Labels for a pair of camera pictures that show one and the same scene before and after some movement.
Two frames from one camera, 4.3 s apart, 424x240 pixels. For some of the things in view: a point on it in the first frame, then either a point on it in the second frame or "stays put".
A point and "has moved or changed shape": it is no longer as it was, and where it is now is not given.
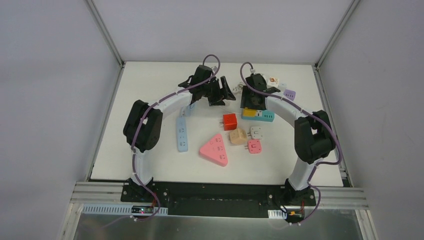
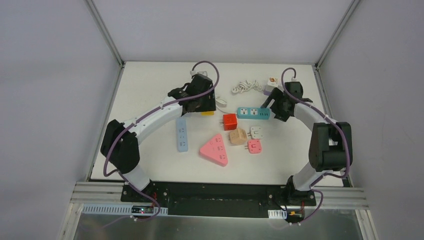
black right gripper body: (253, 100) → (276, 104)
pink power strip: (214, 151) stays put
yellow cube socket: (247, 112) → (207, 113)
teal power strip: (262, 115) has moved or changed shape
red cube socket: (229, 121) stays put
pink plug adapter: (254, 146) stays put
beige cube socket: (238, 136) stays put
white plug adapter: (256, 133) stays put
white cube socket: (273, 82) stays put
